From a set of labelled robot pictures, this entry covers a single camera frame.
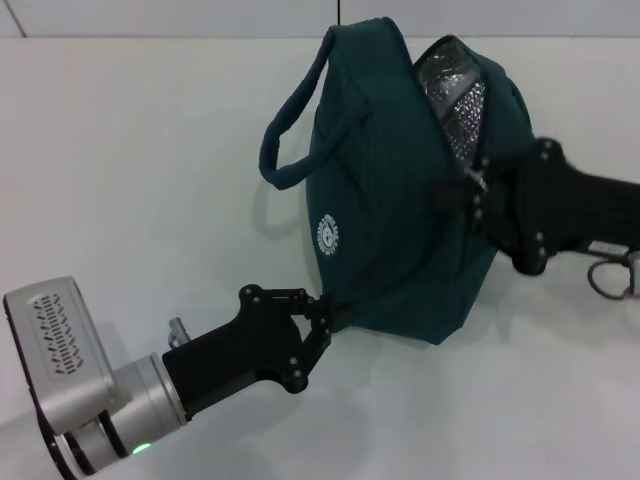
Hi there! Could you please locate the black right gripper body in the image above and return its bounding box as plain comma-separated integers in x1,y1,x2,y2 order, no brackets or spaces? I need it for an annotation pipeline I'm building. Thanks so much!
491,139,640,274

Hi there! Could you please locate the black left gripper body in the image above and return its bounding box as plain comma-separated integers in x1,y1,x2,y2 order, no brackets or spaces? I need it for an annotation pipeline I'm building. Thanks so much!
160,284,309,421

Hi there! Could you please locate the dark teal lunch bag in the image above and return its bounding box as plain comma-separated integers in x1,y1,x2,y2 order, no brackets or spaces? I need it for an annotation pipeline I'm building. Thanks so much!
258,17,539,347

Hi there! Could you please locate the left gripper silver connector plug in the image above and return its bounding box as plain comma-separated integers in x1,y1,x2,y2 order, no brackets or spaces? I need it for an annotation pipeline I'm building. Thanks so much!
167,316,188,347

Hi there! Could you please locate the gripper silver connector plug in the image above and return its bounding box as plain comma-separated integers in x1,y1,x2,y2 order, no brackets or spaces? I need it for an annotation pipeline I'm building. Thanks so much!
626,249,640,297
167,316,188,347

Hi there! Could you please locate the right gripper silver connector plug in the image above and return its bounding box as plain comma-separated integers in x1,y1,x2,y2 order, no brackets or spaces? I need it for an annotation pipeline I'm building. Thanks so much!
626,249,640,297

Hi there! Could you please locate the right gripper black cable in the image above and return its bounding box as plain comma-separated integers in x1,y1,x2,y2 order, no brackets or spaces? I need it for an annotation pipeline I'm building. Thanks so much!
586,253,640,302

